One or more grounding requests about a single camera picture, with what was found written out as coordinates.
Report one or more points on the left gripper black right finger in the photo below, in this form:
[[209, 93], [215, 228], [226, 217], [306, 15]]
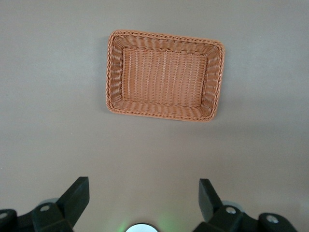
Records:
[[210, 203]]

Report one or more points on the brown woven rectangular basket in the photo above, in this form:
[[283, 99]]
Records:
[[161, 77]]

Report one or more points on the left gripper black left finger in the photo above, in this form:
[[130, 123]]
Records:
[[72, 200]]

